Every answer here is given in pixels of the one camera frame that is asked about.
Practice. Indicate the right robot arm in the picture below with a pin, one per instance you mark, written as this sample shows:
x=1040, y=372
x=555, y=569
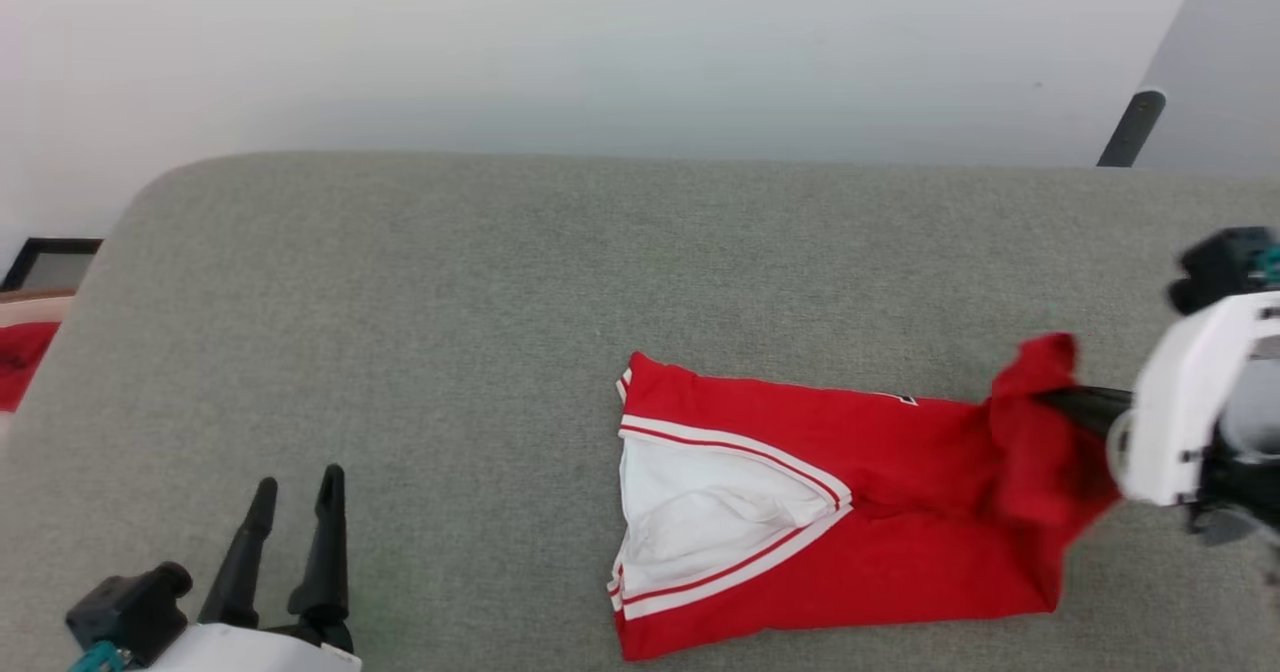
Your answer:
x=1250, y=452

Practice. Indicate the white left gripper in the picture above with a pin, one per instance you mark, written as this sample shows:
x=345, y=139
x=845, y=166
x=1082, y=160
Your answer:
x=260, y=654

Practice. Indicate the black rectangular frame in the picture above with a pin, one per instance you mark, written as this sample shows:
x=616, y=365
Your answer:
x=50, y=264

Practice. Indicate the red cloth in basket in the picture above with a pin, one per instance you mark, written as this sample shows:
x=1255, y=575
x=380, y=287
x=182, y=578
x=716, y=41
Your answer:
x=20, y=357

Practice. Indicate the grey fabric sofa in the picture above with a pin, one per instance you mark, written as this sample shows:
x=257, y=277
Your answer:
x=500, y=302

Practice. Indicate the red basketball jersey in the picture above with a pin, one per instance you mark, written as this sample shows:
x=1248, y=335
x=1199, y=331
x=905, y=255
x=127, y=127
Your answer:
x=880, y=492

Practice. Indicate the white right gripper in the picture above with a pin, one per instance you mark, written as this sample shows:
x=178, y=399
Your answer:
x=1185, y=402

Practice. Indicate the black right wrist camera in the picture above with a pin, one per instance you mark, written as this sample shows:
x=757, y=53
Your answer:
x=1222, y=267

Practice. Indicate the dark slanted metal leg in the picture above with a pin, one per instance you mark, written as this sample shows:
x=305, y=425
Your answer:
x=1132, y=127

